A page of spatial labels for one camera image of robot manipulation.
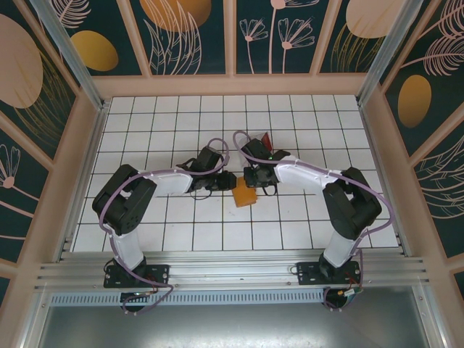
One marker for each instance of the orange sponge with grey pad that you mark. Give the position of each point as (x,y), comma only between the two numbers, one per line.
(243,195)

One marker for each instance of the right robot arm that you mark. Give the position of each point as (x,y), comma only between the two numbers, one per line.
(339,250)

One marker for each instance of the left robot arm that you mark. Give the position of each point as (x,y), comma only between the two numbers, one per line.
(127,250)

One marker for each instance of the dark panel with pink flowers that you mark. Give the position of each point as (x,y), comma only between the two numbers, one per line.
(261,54)

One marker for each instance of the grey metal sheet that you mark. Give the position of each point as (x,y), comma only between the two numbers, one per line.
(235,326)

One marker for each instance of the dark panel with orange disc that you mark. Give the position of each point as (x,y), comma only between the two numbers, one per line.
(174,21)

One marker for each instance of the side panel with gold oval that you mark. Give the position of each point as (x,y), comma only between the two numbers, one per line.
(417,101)

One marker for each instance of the dark panel with gold oval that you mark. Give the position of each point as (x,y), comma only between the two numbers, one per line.
(94,50)

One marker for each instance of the side panel with pink leaves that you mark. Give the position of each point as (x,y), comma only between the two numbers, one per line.
(442,188)

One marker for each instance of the dark panel with pale disc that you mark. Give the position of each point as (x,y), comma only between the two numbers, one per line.
(362,18)

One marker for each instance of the side panel with pink flower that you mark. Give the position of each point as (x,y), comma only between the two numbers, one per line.
(14,203)

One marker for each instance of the side panel with pale disc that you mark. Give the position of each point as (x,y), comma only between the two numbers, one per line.
(21,72)

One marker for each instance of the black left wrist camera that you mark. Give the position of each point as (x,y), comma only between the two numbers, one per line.
(209,157)

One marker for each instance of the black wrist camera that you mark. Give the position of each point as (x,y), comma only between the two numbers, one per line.
(255,149)
(209,157)

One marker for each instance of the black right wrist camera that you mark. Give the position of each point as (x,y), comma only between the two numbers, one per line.
(255,149)

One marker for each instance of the aluminium front rail beam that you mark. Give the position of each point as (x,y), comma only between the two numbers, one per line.
(232,268)

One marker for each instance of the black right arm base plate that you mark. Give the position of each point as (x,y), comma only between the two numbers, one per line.
(308,273)

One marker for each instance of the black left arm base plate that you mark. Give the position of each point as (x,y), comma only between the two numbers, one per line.
(159,277)

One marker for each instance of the aluminium side rail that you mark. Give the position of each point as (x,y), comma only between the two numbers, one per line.
(85,181)
(380,145)

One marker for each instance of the aluminium corner post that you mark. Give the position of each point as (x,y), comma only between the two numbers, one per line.
(69,50)
(395,40)

